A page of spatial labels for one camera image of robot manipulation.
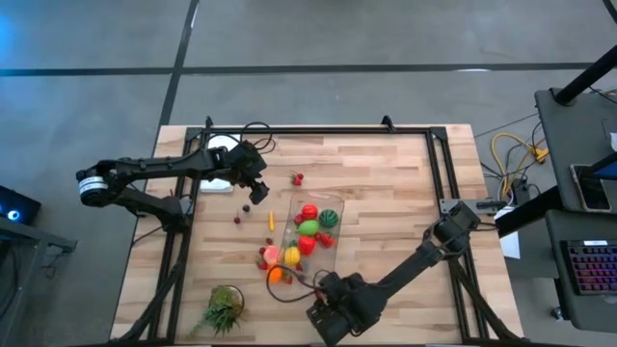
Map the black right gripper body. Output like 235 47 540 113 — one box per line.
315 272 387 329

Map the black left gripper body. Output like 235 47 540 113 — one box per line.
224 140 264 187

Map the clear plastic storage container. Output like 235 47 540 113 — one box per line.
281 191 346 286

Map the green toy fruit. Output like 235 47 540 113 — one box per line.
297 219 321 237

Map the red toy apple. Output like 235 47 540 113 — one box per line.
297 235 318 256

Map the green striped toy watermelon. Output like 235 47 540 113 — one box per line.
318 208 339 229

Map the white paper sheet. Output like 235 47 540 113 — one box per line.
200 133 242 195
495 205 523 260

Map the green potted succulent plant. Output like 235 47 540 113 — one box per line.
189 283 246 338

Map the black desk leg bar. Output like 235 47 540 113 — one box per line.
495 184 563 238

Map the black power adapter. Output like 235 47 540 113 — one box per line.
510 176 531 206

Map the grey desk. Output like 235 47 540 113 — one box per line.
544 209 617 334
533 88 617 214

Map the black computer with blue light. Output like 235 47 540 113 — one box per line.
0 185 42 227

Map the backlit computer keyboard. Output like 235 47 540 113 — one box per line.
560 238 617 297

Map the black smartphone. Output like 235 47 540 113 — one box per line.
569 163 613 214

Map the black metal pole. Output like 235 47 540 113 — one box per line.
552 44 617 106

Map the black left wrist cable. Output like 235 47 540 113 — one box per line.
239 120 278 155

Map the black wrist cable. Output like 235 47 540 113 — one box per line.
239 120 278 155
265 263 334 304

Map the black metal rig frame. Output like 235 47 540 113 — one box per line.
109 115 524 347

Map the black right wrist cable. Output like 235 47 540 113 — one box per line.
265 263 334 304

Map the grey metal base plate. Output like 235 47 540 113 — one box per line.
439 197 508 216

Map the yellow power cable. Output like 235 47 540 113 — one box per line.
490 132 550 197

